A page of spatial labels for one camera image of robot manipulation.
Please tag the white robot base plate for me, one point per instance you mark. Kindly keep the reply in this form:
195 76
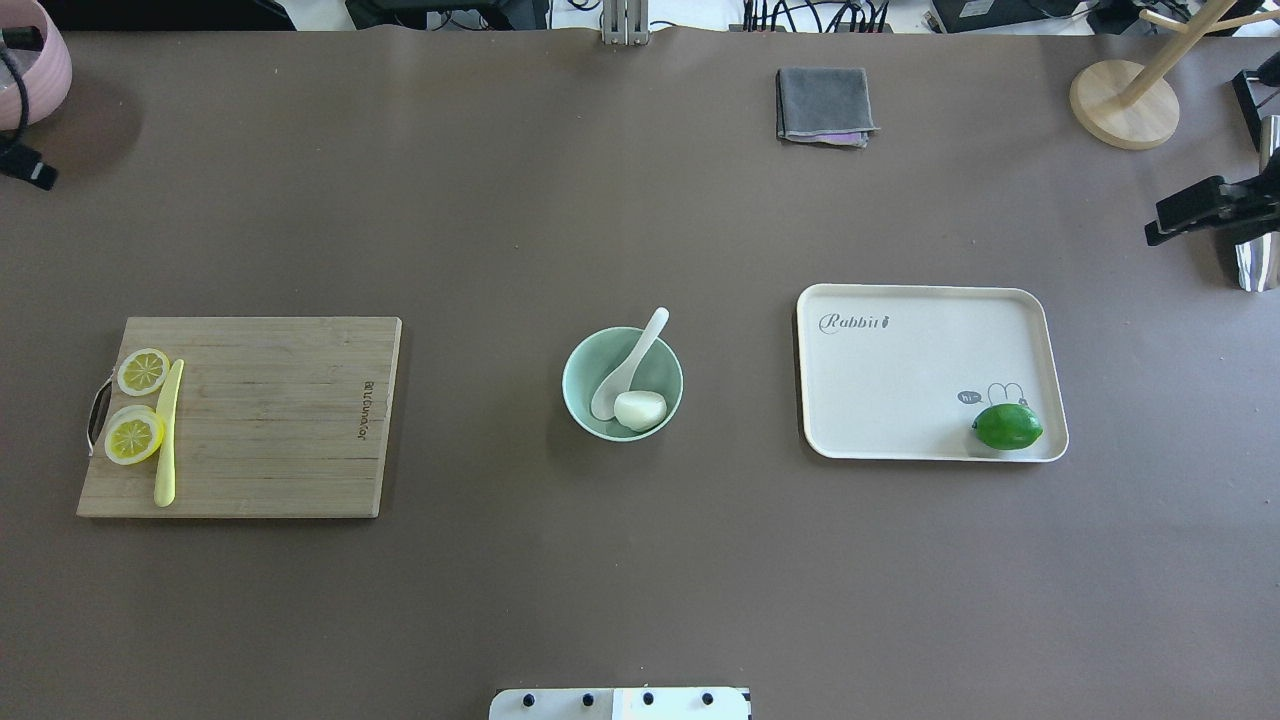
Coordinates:
670 702

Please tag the pink bowl with ice cubes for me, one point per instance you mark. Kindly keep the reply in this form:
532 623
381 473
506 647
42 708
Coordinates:
48 72

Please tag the wooden stand with round base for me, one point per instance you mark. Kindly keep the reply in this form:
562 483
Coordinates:
1129 105

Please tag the lemon slice stack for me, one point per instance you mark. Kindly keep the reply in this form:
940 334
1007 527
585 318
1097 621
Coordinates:
132 434

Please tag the folded grey cloth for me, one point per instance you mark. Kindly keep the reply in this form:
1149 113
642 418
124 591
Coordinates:
828 105

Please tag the aluminium frame post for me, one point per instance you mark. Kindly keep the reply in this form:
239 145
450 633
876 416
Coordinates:
625 22

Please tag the white ceramic spoon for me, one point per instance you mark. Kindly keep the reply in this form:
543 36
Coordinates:
620 379

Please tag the light green bowl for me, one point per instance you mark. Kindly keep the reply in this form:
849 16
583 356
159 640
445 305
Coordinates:
596 357

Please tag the white bun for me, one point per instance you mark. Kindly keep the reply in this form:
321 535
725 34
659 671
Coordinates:
640 410

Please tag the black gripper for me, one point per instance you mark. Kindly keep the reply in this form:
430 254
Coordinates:
1200 208

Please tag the white rabbit tray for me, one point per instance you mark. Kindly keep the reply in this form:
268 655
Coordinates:
900 372

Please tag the lemon slice near handle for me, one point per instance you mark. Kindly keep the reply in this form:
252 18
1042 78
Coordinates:
143 372

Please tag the yellow plastic knife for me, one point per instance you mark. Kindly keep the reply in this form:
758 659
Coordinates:
165 487

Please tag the green lime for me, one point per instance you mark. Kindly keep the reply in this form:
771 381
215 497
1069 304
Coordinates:
1007 427

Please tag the wooden cutting board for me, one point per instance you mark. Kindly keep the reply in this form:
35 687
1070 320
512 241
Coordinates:
276 417

